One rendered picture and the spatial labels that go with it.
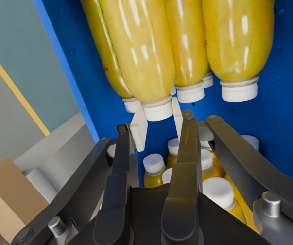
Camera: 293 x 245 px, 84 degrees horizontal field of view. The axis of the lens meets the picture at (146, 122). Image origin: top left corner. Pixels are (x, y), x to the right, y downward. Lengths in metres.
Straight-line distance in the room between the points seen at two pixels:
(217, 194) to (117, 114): 0.19
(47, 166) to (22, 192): 0.11
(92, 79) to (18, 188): 0.37
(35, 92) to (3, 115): 0.45
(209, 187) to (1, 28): 1.72
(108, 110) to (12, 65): 1.54
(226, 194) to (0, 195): 0.46
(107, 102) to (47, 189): 0.37
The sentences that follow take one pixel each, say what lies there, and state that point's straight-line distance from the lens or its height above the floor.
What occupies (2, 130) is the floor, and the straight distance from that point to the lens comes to 2.12.
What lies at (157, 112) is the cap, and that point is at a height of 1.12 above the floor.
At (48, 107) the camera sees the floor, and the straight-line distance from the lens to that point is 1.69.
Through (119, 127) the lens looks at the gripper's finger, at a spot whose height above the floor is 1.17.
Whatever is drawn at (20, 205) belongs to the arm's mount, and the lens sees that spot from 0.53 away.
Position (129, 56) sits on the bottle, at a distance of 0.18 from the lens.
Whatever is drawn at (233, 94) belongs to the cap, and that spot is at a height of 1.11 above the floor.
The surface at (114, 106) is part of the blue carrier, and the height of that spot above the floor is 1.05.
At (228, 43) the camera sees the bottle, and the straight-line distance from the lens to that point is 0.20.
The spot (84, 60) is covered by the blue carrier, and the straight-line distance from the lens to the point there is 0.25.
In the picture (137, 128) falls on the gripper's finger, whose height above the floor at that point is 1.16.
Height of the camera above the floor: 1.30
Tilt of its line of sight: 66 degrees down
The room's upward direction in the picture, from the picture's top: 169 degrees counter-clockwise
